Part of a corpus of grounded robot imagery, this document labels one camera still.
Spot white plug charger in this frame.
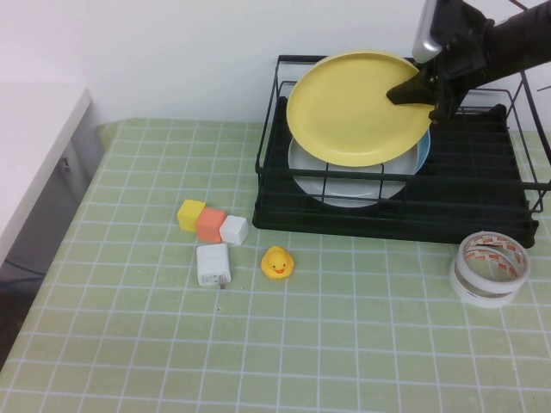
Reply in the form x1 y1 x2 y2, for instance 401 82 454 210
195 243 232 290

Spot white cube block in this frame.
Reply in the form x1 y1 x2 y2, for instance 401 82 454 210
218 215 250 247

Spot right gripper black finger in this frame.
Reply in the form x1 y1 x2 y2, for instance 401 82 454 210
385 70 436 108

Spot white tape roll orange print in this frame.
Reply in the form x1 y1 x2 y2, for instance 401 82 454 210
449 257 520 310
456 231 530 289

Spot black wire dish rack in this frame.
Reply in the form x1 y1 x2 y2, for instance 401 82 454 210
251 54 551 247

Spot orange cube block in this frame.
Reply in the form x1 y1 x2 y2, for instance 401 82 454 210
195 207 227 243

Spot green checkered tablecloth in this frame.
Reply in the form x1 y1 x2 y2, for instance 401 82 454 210
0 116 551 413

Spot blue round plate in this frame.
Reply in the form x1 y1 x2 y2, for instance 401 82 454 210
415 128 432 176

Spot yellow cube block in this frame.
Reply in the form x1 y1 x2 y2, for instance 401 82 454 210
177 199 207 234

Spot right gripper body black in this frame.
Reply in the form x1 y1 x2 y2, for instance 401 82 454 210
429 0 492 126

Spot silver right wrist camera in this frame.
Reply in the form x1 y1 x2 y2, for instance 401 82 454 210
411 0 444 64

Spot yellow round plate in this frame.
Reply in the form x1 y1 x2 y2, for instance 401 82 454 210
286 50 433 169

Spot grey round plate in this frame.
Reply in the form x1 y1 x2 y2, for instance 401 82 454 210
287 136 419 210

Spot yellow rubber duck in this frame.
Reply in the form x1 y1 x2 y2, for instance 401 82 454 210
261 246 295 281

